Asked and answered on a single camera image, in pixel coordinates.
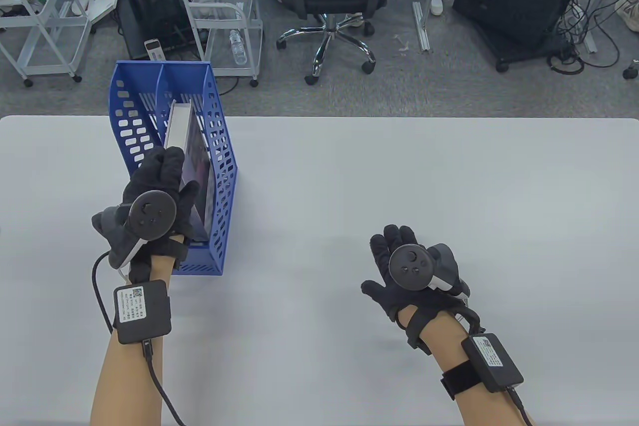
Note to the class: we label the white metal trolley cart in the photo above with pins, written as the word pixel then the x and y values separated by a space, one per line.
pixel 50 21

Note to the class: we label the black right hand controller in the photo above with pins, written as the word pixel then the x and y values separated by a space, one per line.
pixel 412 266

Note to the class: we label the black left wrist sensor box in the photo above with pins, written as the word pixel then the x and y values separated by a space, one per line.
pixel 142 313

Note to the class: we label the grey aluminium rail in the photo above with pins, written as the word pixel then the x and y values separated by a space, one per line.
pixel 422 26

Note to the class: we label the black right wrist sensor box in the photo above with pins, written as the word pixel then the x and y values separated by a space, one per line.
pixel 494 361

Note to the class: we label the black hand controller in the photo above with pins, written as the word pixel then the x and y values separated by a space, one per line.
pixel 412 266
pixel 152 213

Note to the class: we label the small clear plastic scrap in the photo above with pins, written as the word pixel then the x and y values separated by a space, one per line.
pixel 401 44

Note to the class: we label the person's left forearm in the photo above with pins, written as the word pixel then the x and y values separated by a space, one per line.
pixel 125 386

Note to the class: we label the clear plastic water bottle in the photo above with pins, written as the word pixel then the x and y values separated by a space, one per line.
pixel 238 49

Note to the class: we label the person's right forearm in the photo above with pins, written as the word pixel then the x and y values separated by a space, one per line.
pixel 479 406

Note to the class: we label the person's right hand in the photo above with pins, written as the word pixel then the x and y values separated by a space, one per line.
pixel 399 298

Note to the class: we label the black left hand controller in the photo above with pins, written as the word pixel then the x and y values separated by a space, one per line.
pixel 152 213

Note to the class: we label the blue perforated document holder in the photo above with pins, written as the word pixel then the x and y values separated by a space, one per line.
pixel 219 226

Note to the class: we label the white book with photo cover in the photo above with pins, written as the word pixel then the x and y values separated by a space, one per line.
pixel 194 166

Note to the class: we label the black wrist sensor box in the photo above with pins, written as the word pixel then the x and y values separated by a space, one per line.
pixel 494 361
pixel 142 313

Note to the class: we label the white cart with glass shelves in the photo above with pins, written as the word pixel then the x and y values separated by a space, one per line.
pixel 214 6

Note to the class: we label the person's left hand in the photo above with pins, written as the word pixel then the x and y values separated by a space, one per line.
pixel 159 171

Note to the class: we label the black caster wheel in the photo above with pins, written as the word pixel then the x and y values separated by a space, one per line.
pixel 630 71

